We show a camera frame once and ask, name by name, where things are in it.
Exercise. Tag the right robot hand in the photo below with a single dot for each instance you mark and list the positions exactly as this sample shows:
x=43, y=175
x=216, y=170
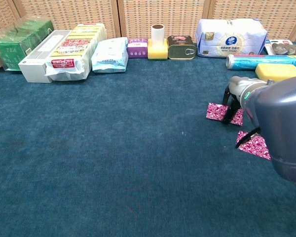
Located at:
x=236, y=85

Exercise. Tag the pink white patterned rectangular block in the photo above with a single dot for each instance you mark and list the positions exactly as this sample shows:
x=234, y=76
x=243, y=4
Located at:
x=257, y=146
x=215, y=111

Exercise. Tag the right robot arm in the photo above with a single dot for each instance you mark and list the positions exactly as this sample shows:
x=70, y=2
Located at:
x=286, y=111

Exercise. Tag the yellow rectangular sponge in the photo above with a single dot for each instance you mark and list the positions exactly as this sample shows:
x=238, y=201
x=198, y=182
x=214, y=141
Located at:
x=276, y=70

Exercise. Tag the white blue tissue pack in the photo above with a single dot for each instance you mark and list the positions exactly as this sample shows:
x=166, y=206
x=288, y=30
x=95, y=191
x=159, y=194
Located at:
x=232, y=39

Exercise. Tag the correction tape blister pack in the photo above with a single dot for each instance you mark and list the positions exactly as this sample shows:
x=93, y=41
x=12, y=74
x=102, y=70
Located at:
x=286, y=48

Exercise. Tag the gold luncheon meat can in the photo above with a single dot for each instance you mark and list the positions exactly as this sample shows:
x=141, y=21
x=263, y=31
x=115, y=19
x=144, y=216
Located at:
x=181, y=50

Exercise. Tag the yellow notched sponge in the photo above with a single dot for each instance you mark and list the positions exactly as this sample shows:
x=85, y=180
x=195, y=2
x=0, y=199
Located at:
x=157, y=53

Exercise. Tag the wicker folding screen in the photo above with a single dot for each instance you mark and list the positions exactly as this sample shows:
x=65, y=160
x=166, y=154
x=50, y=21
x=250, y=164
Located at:
x=162, y=12

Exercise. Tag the small purple box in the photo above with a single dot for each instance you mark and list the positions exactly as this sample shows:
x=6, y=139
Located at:
x=137, y=49

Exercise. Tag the light blue wet wipes pack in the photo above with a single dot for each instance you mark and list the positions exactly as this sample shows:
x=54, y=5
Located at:
x=109, y=56

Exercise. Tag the teal felt table cover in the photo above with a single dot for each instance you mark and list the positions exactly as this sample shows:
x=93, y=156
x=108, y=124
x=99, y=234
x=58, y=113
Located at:
x=113, y=148

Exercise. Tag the yellow sponge multipack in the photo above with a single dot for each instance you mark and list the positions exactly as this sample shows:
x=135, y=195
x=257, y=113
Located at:
x=71, y=49

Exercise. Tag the white power strip box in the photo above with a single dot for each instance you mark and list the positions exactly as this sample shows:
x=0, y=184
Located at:
x=32, y=69

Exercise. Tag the clear box green tea bags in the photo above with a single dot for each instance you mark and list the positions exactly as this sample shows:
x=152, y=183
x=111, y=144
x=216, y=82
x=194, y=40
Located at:
x=10, y=53

